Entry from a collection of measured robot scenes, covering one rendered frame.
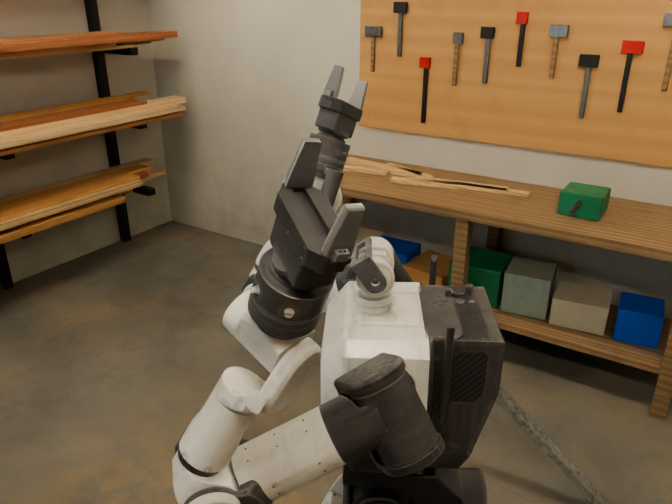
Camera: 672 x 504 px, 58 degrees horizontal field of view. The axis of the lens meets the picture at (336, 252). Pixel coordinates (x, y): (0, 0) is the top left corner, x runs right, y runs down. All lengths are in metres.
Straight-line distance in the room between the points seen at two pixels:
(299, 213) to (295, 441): 0.37
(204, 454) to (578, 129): 2.99
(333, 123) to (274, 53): 3.15
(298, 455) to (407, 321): 0.30
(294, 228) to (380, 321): 0.44
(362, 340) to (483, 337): 0.20
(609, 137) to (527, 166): 0.46
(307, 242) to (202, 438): 0.34
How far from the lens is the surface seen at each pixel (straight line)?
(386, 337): 1.00
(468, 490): 1.30
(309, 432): 0.89
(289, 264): 0.65
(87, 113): 4.30
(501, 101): 3.63
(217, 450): 0.85
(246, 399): 0.78
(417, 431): 0.89
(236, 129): 4.73
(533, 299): 3.42
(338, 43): 4.09
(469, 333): 1.03
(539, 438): 2.63
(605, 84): 3.49
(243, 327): 0.76
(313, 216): 0.66
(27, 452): 3.14
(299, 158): 0.65
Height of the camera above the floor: 1.89
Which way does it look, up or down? 24 degrees down
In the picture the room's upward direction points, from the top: straight up
